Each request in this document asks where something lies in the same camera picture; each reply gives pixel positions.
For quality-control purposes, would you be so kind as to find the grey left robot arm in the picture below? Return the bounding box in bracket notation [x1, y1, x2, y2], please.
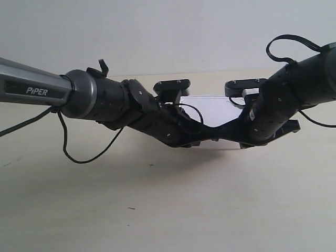
[1, 59, 221, 148]

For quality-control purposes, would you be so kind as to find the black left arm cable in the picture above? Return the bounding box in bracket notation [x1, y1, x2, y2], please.
[0, 103, 204, 164]

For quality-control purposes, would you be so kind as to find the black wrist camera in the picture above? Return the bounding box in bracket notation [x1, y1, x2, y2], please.
[153, 79, 191, 103]
[224, 78, 267, 109]

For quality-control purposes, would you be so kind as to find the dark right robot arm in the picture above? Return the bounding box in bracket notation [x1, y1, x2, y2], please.
[216, 43, 335, 148]

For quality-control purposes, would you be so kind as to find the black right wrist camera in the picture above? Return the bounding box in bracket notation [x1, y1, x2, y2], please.
[224, 78, 267, 109]

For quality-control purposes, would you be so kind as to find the white lidded plastic container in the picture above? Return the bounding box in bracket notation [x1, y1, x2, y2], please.
[180, 95, 242, 151]

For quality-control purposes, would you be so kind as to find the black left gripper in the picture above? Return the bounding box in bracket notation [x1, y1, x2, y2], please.
[130, 98, 220, 148]

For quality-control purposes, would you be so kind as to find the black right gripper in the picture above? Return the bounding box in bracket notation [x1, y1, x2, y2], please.
[217, 103, 301, 150]

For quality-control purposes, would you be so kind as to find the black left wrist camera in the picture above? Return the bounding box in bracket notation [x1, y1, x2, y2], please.
[153, 79, 191, 103]

